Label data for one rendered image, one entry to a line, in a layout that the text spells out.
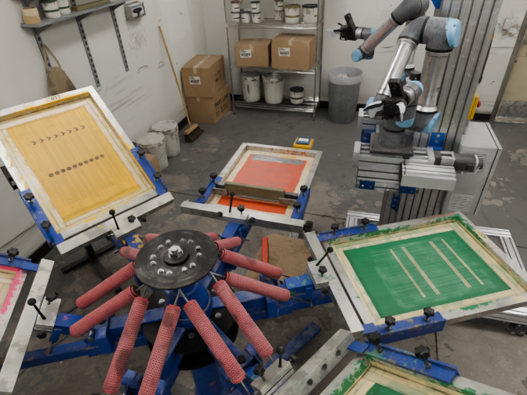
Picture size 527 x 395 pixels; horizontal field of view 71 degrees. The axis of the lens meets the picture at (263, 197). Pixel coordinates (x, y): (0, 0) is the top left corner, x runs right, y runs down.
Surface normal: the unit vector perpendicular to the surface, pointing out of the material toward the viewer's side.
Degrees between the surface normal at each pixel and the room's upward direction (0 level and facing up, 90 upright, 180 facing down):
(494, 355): 0
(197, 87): 90
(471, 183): 90
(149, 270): 0
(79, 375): 0
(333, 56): 90
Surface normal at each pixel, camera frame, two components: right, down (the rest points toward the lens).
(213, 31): -0.30, 0.57
